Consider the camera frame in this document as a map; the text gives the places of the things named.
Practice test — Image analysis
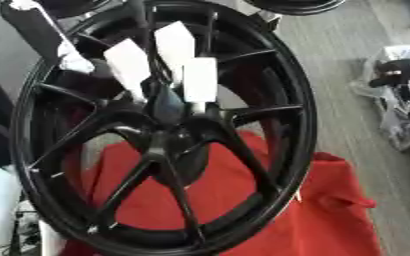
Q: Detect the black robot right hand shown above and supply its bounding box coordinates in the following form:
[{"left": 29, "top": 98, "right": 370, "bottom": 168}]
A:
[{"left": 367, "top": 58, "right": 410, "bottom": 89}]

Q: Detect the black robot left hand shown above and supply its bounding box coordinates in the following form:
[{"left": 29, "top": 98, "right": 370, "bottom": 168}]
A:
[{"left": 51, "top": 58, "right": 128, "bottom": 100}]

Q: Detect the black spoked wheel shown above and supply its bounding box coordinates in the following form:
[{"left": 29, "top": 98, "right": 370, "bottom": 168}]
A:
[{"left": 9, "top": 0, "right": 319, "bottom": 256}]

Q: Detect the black round wheel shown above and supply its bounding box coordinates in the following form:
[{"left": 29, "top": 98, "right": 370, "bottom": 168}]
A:
[{"left": 241, "top": 0, "right": 349, "bottom": 17}]

